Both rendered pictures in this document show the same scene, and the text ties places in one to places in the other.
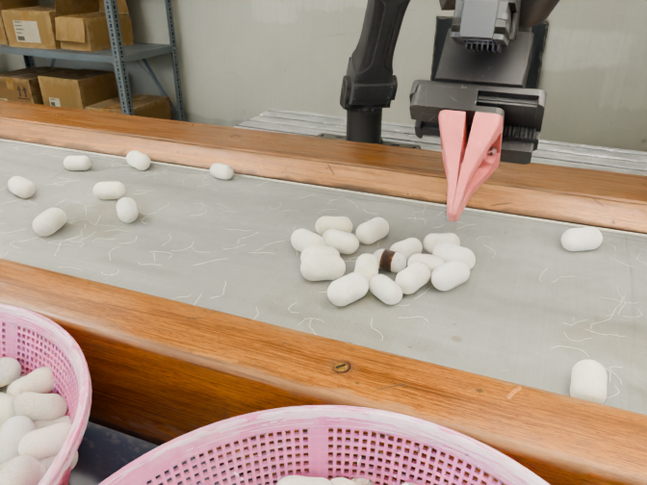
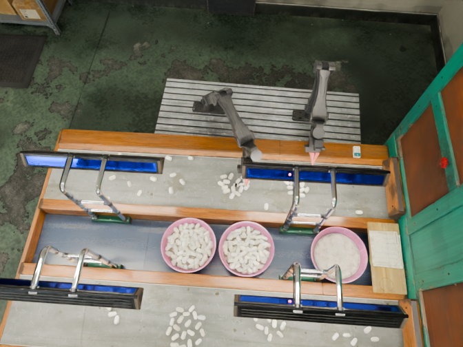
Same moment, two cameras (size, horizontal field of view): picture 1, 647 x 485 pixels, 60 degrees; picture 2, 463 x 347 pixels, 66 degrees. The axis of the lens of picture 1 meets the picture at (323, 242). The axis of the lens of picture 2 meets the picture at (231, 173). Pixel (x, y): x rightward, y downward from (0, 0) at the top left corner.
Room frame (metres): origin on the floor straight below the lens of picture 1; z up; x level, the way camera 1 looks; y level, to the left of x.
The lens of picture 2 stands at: (-0.24, 0.16, 2.47)
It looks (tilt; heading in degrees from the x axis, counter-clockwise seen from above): 66 degrees down; 344
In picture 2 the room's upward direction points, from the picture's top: 2 degrees counter-clockwise
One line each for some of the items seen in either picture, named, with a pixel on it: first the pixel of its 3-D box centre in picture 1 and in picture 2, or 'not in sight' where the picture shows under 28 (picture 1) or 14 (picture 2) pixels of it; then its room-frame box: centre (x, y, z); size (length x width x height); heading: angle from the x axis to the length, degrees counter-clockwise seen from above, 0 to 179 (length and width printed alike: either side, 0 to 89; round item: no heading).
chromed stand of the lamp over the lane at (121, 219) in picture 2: not in sight; (101, 191); (0.55, 0.58, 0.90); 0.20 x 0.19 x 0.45; 68
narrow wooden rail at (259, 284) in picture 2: not in sight; (209, 282); (0.01, 0.21, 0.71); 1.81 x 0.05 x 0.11; 68
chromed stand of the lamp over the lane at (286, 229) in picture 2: not in sight; (306, 202); (0.19, -0.32, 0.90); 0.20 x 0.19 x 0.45; 68
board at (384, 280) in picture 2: not in sight; (386, 257); (-0.14, -0.61, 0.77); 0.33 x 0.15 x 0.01; 158
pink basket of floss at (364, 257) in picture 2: not in sight; (336, 255); (-0.06, -0.41, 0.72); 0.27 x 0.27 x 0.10
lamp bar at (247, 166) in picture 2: not in sight; (314, 171); (0.26, -0.36, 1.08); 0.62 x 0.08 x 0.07; 68
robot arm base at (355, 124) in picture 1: (363, 128); (209, 104); (0.99, -0.07, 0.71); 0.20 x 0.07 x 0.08; 66
